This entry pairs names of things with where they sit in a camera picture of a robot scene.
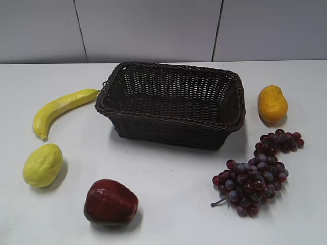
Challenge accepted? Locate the dark red apple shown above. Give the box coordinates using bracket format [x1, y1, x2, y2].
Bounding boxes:
[84, 179, 139, 226]

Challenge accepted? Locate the orange yellow mango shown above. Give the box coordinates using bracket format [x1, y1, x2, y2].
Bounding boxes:
[258, 85, 288, 124]

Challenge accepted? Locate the yellow lemon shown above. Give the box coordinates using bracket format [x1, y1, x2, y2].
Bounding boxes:
[22, 143, 63, 188]

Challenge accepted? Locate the purple grape bunch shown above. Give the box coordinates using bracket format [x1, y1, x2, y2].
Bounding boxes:
[211, 129, 305, 217]

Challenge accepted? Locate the black woven basket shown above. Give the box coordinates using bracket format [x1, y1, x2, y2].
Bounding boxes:
[95, 62, 246, 150]

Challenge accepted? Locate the yellow banana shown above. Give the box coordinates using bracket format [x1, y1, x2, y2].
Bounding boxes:
[32, 89, 100, 141]

